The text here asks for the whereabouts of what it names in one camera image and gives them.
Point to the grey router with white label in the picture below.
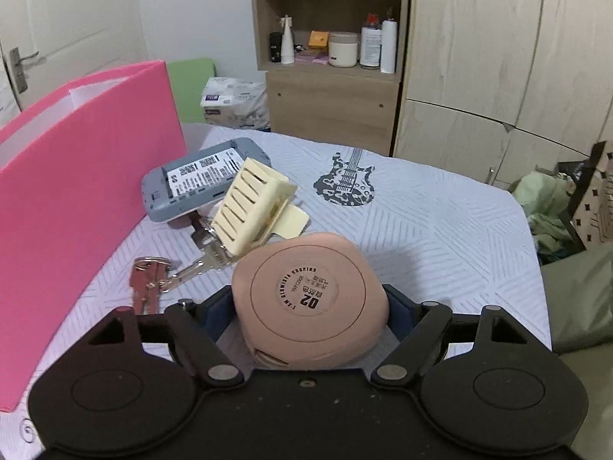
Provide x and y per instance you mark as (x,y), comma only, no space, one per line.
(201,172)

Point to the pink cardboard box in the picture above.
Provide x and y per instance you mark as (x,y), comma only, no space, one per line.
(72,201)

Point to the pink flat box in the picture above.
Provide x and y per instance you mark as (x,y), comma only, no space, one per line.
(311,57)

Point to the white bottle with dark cap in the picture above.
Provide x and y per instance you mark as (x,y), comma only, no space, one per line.
(370,45)

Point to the white nozzle bottle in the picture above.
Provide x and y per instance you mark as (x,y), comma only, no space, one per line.
(287,45)

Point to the small orange box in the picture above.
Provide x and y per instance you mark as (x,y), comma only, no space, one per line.
(318,39)

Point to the black bottle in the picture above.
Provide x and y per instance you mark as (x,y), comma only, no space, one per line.
(276,48)

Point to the wooden wardrobe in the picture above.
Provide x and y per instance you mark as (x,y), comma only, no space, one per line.
(479,57)

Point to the wooden bookshelf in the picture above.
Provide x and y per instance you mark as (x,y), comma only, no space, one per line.
(330,115)

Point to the tissue paper pack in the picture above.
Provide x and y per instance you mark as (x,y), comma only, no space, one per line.
(234,103)

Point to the olive green duvet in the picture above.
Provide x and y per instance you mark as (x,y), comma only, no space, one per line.
(584,306)

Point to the white door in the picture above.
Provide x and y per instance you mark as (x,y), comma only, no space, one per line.
(72,24)

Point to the white guitar print bedsheet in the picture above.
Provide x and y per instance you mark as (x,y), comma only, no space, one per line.
(431,249)

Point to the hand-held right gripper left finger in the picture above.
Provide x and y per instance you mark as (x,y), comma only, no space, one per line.
(218,314)

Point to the cream hair claw clip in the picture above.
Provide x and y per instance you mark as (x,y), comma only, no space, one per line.
(249,206)

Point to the patterned tote bag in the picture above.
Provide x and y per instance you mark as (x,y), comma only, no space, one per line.
(596,201)

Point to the white cylinder bottle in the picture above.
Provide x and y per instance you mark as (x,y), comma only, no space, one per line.
(389,45)

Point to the pink round compact case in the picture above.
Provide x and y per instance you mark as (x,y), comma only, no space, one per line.
(306,297)

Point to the green stool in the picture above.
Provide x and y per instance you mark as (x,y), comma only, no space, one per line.
(191,86)

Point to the pale green cloth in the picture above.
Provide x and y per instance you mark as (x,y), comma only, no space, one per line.
(546,201)

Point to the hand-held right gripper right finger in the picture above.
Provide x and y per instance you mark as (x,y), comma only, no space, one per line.
(398,309)

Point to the white cream jar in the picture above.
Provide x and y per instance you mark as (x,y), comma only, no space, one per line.
(343,52)

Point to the key bunch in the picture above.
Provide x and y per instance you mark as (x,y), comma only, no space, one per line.
(201,266)

